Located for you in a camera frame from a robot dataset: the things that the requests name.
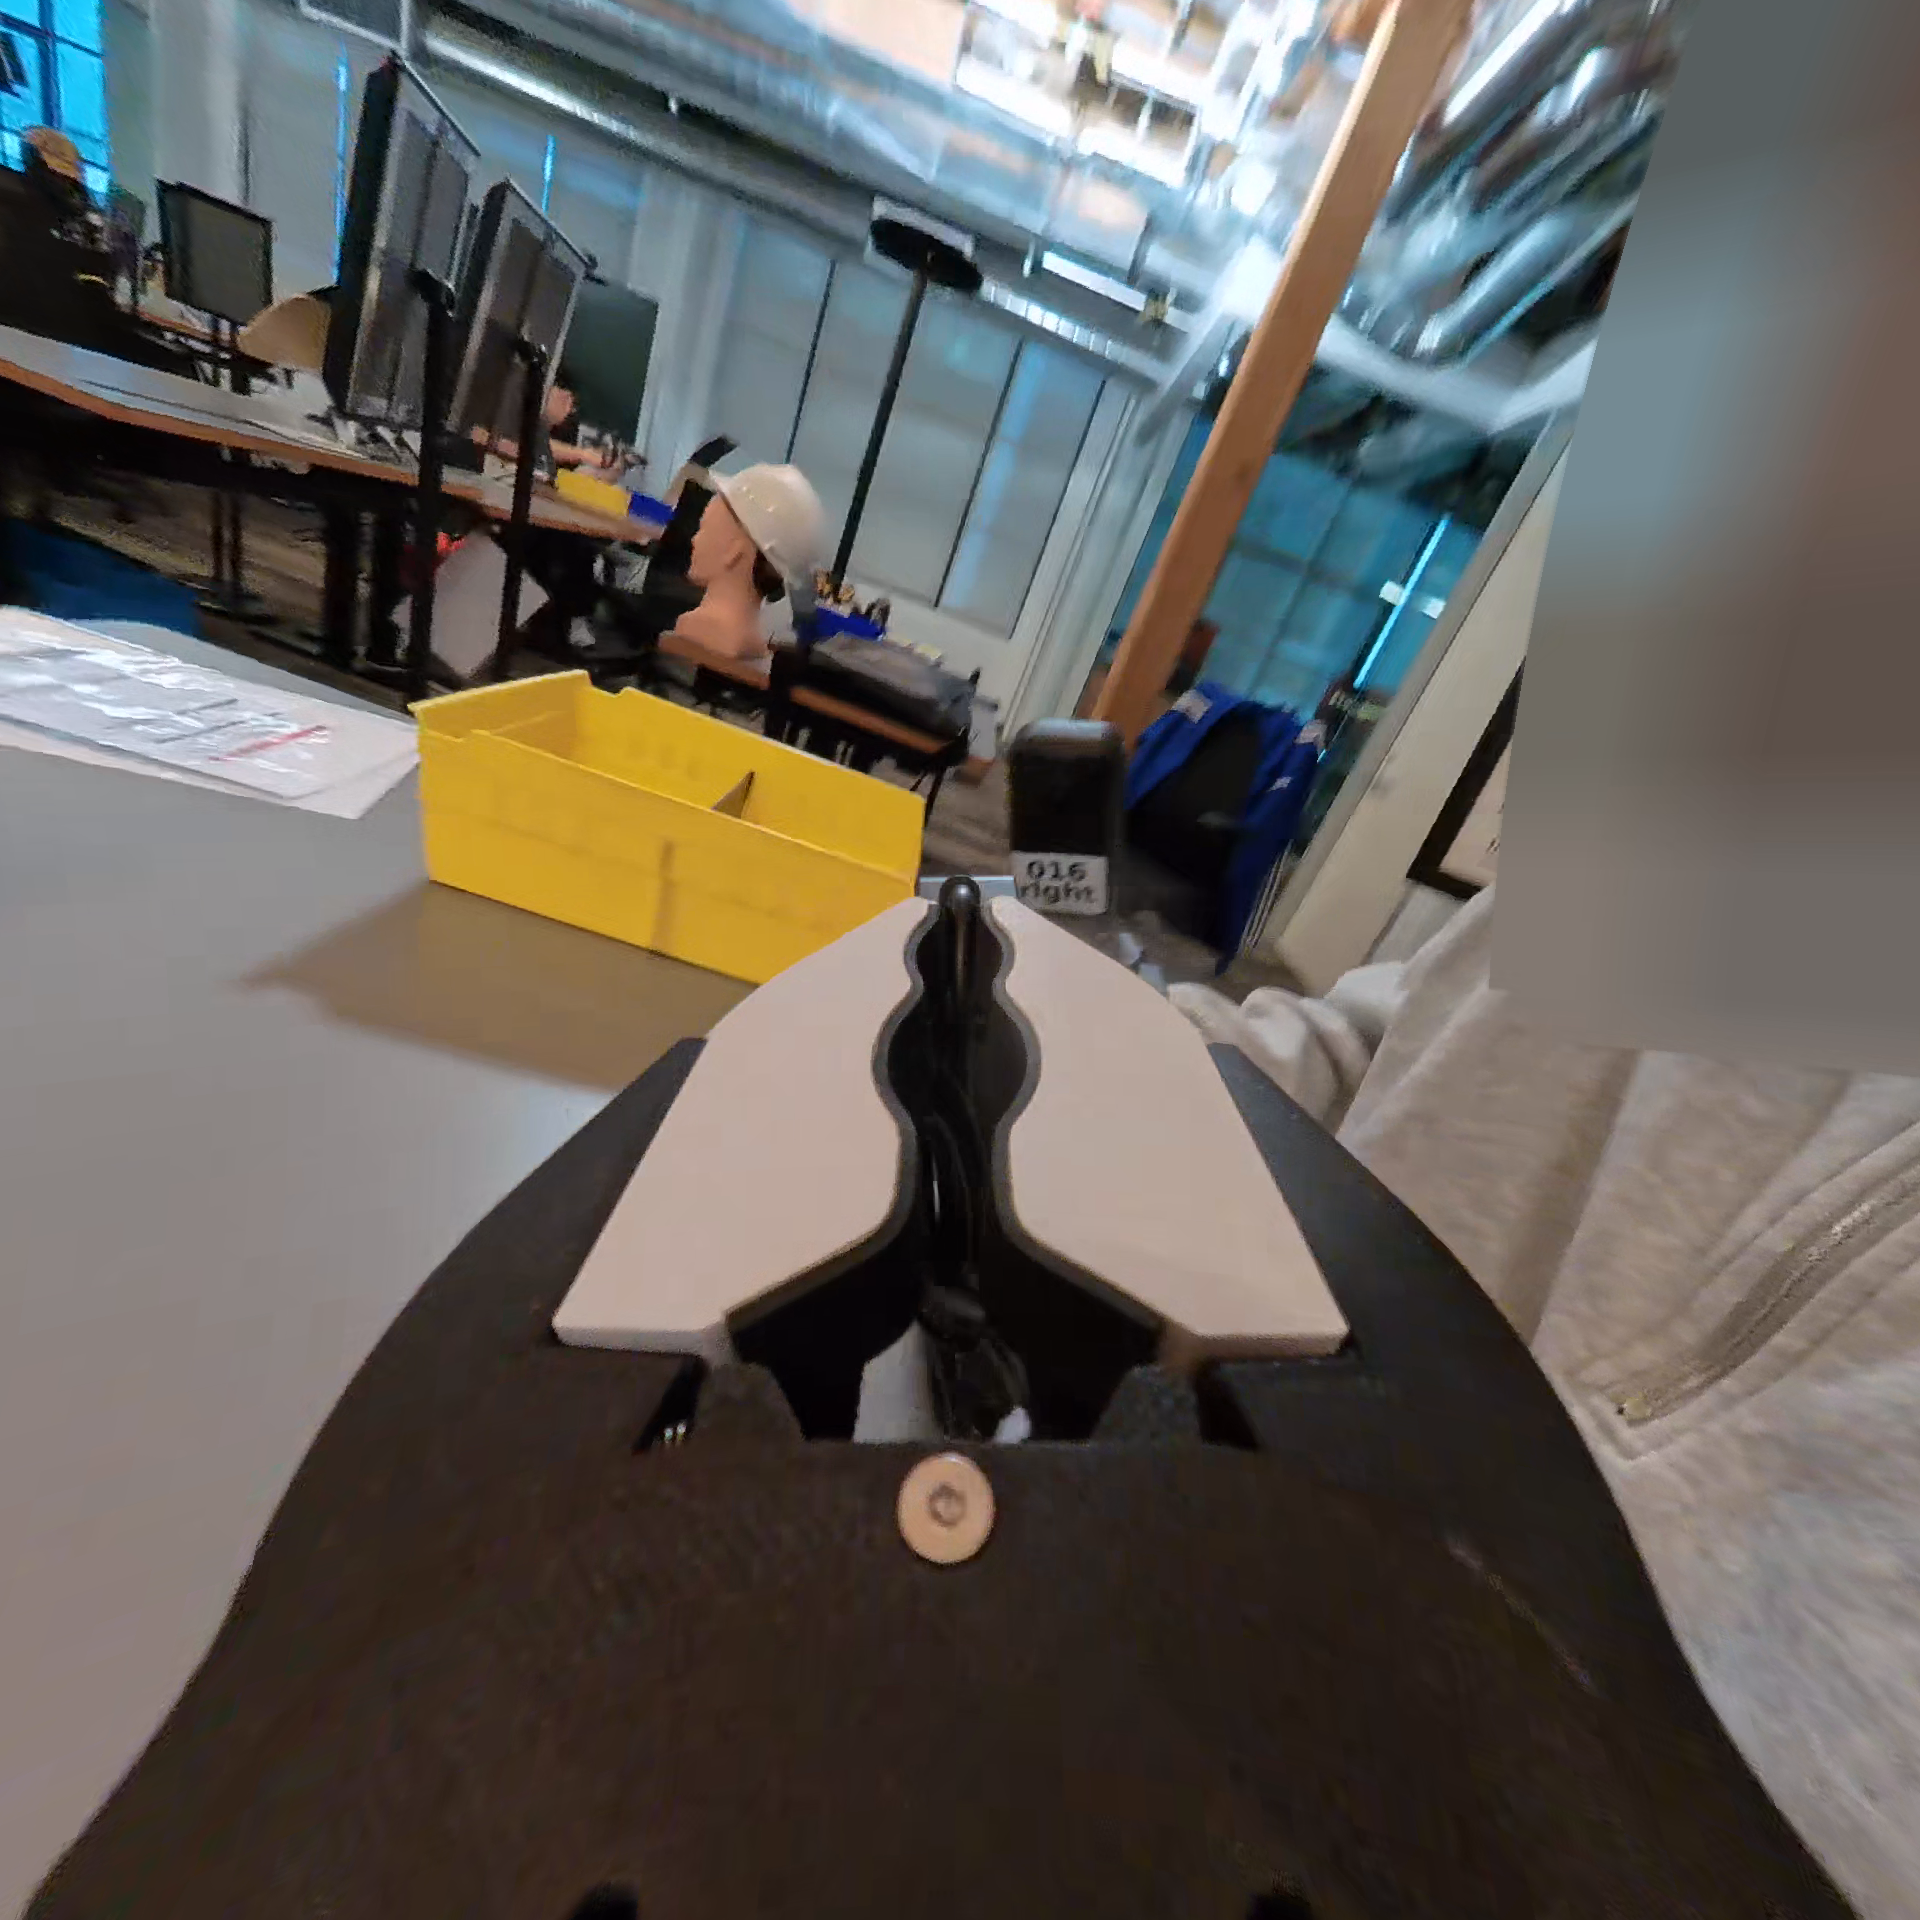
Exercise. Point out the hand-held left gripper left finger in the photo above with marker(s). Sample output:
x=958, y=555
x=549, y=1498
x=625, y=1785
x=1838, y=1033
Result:
x=748, y=1171

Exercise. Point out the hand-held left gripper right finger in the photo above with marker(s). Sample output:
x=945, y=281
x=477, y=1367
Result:
x=1155, y=1171

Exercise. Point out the person's right forearm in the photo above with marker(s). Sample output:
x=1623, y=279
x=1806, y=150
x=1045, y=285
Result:
x=1290, y=1035

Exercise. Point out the grey bag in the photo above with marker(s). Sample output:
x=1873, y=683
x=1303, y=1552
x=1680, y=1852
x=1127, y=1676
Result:
x=900, y=690

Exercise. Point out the small wooden desk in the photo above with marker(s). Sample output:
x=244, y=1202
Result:
x=842, y=718

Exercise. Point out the yellow plastic bin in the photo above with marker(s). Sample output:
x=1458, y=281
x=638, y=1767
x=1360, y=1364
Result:
x=599, y=809

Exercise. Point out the black framed picture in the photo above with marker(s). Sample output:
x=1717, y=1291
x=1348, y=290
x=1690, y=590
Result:
x=1466, y=809

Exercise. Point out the mannequin head white hard hat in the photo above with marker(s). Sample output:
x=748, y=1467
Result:
x=759, y=540

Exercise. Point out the black floor lamp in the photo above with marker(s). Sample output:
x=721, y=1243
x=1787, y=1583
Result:
x=886, y=407

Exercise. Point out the small yellow bin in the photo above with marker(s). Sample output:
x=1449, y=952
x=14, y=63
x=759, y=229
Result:
x=588, y=491

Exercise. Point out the person's grey sweatshirt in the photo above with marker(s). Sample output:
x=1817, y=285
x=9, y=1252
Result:
x=1770, y=1423

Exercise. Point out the large black monitor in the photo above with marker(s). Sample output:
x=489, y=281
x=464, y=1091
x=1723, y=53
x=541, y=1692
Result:
x=393, y=254
x=516, y=325

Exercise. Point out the clear bag of papers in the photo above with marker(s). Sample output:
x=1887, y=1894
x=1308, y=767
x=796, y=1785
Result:
x=164, y=705

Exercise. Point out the large blue bin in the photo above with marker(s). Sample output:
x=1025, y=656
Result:
x=91, y=580

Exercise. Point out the wood edged long desk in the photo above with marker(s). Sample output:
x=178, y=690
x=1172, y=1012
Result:
x=180, y=413

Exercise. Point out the small black monitor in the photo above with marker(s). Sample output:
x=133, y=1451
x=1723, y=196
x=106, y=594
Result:
x=215, y=252

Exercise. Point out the wooden post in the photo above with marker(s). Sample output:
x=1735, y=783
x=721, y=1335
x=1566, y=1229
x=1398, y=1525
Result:
x=1276, y=377

